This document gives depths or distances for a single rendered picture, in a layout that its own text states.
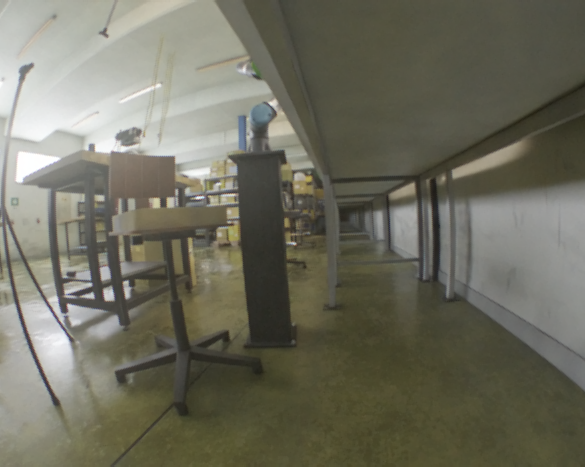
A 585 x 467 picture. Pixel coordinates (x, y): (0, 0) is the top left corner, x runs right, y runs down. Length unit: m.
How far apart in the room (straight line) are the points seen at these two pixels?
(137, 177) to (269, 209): 0.61
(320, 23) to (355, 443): 0.89
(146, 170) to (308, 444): 1.18
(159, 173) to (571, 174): 1.64
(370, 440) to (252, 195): 0.97
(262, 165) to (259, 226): 0.26
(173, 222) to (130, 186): 0.46
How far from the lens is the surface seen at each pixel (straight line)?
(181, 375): 0.93
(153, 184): 1.23
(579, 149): 1.03
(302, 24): 0.47
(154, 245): 2.55
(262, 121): 1.08
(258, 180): 1.10
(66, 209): 9.94
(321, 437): 0.75
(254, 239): 1.09
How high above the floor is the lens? 0.56
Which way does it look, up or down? 3 degrees down
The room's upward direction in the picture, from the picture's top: 3 degrees counter-clockwise
